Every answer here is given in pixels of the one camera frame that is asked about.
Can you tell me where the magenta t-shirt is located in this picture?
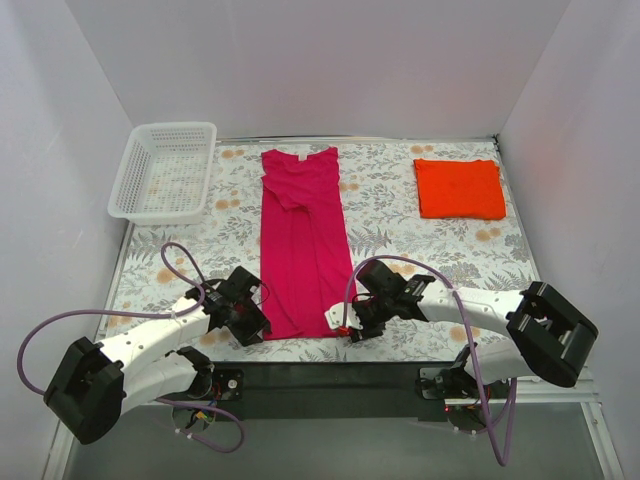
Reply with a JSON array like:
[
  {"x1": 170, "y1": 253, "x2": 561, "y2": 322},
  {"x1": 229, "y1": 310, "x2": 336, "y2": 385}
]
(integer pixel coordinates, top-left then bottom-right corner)
[{"x1": 260, "y1": 147, "x2": 356, "y2": 340}]

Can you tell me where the white plastic basket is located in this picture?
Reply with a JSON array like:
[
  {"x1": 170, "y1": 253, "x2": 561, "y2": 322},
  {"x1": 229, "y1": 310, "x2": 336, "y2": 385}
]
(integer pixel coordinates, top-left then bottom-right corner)
[{"x1": 107, "y1": 122, "x2": 217, "y2": 226}]

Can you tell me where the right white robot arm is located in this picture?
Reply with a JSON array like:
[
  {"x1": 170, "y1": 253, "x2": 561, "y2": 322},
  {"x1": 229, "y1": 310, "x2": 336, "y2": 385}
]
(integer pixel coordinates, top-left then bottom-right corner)
[{"x1": 342, "y1": 257, "x2": 599, "y2": 398}]

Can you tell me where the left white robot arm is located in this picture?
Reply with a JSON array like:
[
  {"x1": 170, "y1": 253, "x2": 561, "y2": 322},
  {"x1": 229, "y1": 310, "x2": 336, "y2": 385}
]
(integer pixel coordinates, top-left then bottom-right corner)
[{"x1": 44, "y1": 267, "x2": 270, "y2": 445}]

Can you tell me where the floral table mat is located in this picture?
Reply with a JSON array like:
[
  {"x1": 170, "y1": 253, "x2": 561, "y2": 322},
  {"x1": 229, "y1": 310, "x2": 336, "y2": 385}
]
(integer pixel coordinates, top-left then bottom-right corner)
[{"x1": 98, "y1": 140, "x2": 538, "y2": 362}]

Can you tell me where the folded orange t-shirt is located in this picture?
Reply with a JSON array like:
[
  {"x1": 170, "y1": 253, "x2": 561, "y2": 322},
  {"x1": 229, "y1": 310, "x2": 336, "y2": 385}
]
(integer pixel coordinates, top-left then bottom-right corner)
[{"x1": 414, "y1": 159, "x2": 507, "y2": 221}]

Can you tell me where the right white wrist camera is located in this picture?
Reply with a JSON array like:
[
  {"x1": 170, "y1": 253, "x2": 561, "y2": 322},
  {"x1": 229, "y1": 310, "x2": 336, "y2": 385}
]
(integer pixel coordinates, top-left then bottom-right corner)
[{"x1": 324, "y1": 303, "x2": 362, "y2": 338}]

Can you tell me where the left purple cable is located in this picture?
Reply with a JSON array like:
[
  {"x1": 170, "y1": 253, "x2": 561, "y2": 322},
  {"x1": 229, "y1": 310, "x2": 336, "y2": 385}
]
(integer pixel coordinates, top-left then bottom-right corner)
[{"x1": 16, "y1": 242, "x2": 247, "y2": 454}]

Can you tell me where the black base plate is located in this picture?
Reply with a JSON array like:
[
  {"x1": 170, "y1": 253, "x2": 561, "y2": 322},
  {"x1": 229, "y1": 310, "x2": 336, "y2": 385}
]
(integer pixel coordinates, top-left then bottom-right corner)
[{"x1": 154, "y1": 360, "x2": 511, "y2": 424}]

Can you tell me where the aluminium frame rail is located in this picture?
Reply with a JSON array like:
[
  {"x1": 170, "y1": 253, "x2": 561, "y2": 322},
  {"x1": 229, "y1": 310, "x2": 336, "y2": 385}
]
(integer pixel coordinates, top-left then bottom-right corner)
[{"x1": 44, "y1": 373, "x2": 623, "y2": 479}]

